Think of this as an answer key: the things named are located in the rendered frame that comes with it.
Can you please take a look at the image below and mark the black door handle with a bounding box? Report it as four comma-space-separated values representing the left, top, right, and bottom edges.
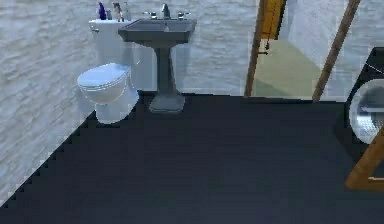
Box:
258, 40, 270, 56

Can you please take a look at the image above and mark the blue bottle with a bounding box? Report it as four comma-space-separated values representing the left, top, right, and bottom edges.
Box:
98, 1, 107, 21

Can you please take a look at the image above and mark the brown wooden furniture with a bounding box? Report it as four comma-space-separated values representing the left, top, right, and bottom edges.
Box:
345, 128, 384, 192

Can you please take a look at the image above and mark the grey pedestal sink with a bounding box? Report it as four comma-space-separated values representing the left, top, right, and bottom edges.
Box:
117, 18, 198, 114

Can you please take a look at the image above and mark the clear glass bottle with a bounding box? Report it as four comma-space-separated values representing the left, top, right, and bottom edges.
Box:
123, 1, 133, 22

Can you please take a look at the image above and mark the chrome sink faucet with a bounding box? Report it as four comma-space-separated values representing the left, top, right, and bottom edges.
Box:
143, 3, 192, 20

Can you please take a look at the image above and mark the grey spray bottle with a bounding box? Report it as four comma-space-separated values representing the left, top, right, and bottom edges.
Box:
112, 1, 125, 23

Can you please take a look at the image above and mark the orange wooden room door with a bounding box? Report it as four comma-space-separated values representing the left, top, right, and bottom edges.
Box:
260, 0, 288, 41

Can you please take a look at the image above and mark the black washing machine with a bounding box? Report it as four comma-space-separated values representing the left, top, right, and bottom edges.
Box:
344, 46, 384, 158

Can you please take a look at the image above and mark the white toilet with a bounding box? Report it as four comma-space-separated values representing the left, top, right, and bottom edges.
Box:
76, 18, 142, 125

